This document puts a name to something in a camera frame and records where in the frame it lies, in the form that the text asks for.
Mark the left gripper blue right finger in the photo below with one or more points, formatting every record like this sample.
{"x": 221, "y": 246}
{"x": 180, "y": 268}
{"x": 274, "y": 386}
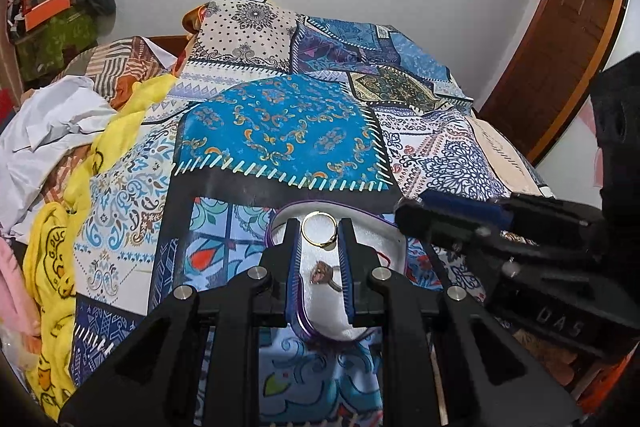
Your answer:
{"x": 345, "y": 233}

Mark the striped orange pillow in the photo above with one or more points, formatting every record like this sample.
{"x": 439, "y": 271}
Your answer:
{"x": 116, "y": 67}

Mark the brown wooden door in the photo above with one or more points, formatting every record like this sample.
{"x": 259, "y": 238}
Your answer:
{"x": 565, "y": 44}

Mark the blue patchwork bedspread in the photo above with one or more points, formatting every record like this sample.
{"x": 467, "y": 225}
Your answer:
{"x": 273, "y": 107}

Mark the orange box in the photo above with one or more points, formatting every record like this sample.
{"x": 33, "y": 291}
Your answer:
{"x": 44, "y": 11}

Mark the yellow printed cloth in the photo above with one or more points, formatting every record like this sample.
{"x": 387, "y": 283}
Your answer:
{"x": 49, "y": 266}

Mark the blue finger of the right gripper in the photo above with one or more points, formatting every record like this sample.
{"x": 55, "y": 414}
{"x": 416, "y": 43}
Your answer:
{"x": 474, "y": 211}
{"x": 433, "y": 225}

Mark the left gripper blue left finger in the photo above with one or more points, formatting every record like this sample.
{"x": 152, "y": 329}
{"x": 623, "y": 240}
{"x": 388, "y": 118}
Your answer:
{"x": 292, "y": 240}

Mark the white crumpled cloth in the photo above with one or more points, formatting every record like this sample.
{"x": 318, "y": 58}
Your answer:
{"x": 51, "y": 123}

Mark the green patterned cloth stand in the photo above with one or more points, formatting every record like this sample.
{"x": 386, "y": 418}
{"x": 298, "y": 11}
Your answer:
{"x": 48, "y": 49}

